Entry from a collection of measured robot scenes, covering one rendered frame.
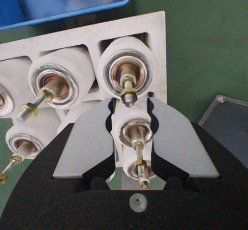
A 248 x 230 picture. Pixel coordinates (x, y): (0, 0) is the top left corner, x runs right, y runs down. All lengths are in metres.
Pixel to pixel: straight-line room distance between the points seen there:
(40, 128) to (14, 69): 0.12
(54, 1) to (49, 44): 0.20
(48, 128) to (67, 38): 0.19
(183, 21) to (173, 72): 0.15
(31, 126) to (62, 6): 0.33
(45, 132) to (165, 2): 0.44
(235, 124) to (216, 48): 0.24
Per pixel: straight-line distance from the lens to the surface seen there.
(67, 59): 0.24
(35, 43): 0.33
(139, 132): 0.26
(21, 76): 0.32
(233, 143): 0.52
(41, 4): 0.51
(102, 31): 0.28
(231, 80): 0.61
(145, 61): 0.21
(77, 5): 0.48
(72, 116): 0.29
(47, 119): 0.36
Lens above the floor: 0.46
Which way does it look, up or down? 60 degrees down
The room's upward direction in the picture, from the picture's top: 179 degrees counter-clockwise
